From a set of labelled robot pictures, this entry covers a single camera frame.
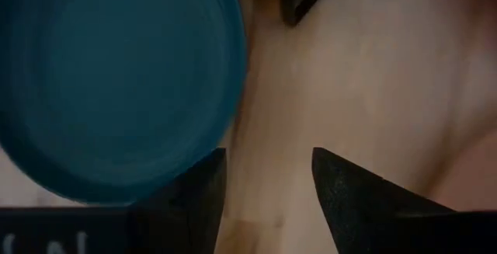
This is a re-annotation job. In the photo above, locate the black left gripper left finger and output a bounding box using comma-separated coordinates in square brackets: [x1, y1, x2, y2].
[127, 147, 228, 254]

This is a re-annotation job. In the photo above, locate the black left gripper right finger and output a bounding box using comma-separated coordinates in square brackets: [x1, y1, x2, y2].
[311, 147, 497, 254]

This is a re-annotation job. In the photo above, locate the teal blue round plate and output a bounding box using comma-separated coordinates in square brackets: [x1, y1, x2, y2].
[0, 0, 249, 206]

